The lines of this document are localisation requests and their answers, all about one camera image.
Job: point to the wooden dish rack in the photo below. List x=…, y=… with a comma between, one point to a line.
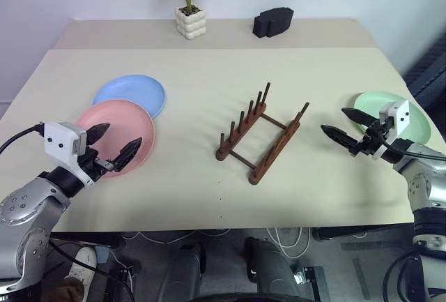
x=259, y=173

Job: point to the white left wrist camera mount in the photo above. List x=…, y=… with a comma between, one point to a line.
x=57, y=138

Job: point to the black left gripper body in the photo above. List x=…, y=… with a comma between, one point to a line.
x=91, y=162

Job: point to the black table frame bar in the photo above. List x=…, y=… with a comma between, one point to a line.
x=362, y=234

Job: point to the black metal bracket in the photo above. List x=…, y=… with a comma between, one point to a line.
x=317, y=282

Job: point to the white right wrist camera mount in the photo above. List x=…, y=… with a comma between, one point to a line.
x=400, y=113

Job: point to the green plate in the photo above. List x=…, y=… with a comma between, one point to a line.
x=421, y=124

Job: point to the dark grey rounded shape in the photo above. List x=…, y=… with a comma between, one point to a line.
x=271, y=270
x=184, y=274

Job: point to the black foam block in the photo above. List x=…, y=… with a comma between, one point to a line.
x=273, y=23

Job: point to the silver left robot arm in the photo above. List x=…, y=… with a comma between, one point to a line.
x=21, y=208

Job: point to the pink plate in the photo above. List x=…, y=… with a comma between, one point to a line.
x=115, y=113

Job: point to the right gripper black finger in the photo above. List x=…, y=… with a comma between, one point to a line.
x=339, y=136
x=359, y=117

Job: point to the white shoe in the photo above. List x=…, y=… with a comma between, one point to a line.
x=82, y=263

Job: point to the blue plate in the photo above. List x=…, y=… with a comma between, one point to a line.
x=132, y=89

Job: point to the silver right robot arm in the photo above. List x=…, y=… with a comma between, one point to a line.
x=421, y=183

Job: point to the white bubble plant pot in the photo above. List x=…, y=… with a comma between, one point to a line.
x=191, y=24

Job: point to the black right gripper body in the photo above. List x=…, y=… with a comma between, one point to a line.
x=371, y=141

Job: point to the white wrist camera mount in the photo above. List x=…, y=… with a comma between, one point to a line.
x=400, y=113
x=57, y=138

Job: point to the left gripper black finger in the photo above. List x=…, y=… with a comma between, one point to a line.
x=97, y=133
x=129, y=152

